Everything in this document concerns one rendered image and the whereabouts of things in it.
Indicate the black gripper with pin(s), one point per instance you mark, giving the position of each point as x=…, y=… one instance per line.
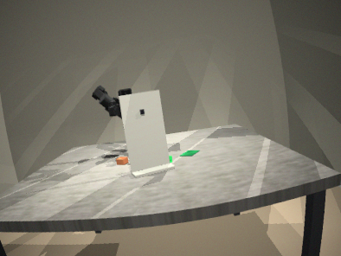
x=125, y=91

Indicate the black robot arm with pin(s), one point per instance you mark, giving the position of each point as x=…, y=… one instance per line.
x=111, y=104

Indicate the orange block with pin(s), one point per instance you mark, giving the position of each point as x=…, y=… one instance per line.
x=122, y=160

